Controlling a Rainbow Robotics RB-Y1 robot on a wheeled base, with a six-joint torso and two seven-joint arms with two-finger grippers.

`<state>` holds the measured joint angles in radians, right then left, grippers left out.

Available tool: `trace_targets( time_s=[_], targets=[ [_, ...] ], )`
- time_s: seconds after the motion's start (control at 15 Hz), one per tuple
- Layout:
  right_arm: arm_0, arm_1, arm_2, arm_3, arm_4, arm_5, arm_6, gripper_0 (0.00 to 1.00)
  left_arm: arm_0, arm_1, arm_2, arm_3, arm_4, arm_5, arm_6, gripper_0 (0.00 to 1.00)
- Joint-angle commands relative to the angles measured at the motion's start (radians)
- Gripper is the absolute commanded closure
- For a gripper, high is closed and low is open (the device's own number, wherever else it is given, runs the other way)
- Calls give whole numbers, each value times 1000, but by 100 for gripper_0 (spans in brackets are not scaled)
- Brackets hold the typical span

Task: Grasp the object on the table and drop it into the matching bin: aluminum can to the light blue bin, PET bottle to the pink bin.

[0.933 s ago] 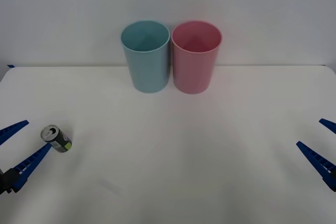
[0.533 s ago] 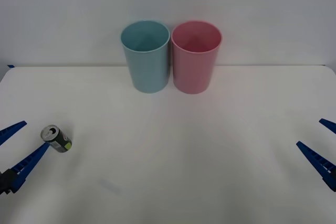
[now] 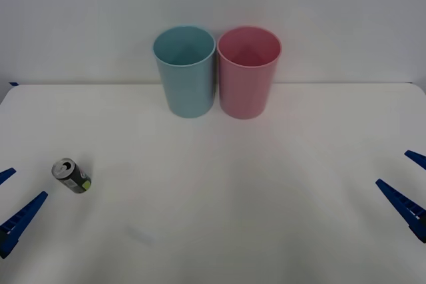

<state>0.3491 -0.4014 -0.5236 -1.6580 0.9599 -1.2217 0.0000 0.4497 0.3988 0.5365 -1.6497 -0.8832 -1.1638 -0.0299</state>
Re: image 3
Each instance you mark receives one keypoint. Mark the black drink can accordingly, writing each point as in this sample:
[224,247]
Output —
[74,177]

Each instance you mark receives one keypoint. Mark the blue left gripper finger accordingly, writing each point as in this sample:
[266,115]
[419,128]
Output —
[6,175]
[23,219]

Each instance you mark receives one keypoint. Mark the pale blue plastic bin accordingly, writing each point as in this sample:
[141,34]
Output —
[188,91]

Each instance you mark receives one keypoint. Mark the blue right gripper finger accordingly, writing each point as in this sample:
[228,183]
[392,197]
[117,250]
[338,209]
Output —
[404,205]
[417,159]

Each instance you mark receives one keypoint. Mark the pink plastic bin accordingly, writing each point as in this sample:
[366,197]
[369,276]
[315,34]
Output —
[244,92]

